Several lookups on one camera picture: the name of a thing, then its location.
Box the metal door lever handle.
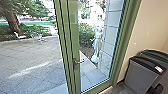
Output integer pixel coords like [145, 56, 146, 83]
[72, 57, 89, 67]

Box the large garden tree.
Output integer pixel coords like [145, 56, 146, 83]
[0, 0, 51, 34]

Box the grey indoor trash bin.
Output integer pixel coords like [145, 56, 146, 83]
[122, 56, 167, 94]

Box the white garden bench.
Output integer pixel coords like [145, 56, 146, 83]
[12, 31, 28, 41]

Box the green garden bush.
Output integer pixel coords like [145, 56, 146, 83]
[77, 22, 97, 48]

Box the white garden statue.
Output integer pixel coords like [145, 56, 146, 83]
[90, 24, 103, 65]

